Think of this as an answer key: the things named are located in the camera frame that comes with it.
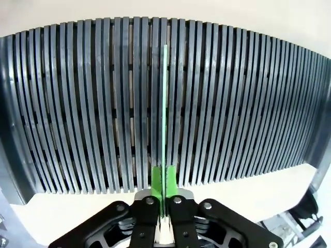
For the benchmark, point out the black slotted PCB rack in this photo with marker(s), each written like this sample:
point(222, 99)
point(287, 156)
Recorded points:
point(77, 103)

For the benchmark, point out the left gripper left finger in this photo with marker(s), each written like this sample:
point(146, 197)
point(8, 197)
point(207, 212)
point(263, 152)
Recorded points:
point(144, 222)

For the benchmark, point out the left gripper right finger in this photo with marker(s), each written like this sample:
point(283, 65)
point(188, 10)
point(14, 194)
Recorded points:
point(183, 222)

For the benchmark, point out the green PCB board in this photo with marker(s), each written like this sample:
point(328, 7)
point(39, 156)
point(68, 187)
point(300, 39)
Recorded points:
point(164, 108)

